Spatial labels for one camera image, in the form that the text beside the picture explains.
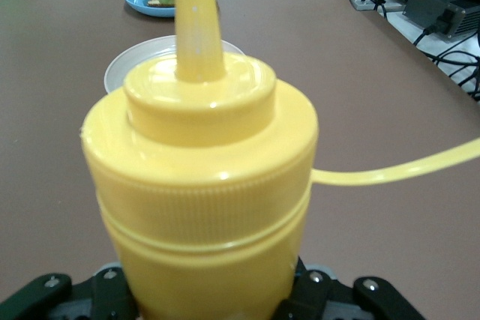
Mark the yellow squeeze bottle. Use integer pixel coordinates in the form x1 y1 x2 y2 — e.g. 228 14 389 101
78 0 480 320

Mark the black power supply box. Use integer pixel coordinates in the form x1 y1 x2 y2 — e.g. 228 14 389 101
403 0 480 40

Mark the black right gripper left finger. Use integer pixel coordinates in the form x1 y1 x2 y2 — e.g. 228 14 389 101
0 264 136 320

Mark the beige plate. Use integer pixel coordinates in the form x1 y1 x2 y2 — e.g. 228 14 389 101
103 34 245 95

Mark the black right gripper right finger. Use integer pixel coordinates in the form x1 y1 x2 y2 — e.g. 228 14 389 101
275 256 428 320

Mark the black cable bundle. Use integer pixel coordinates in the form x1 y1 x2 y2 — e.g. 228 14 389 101
412 27 480 102

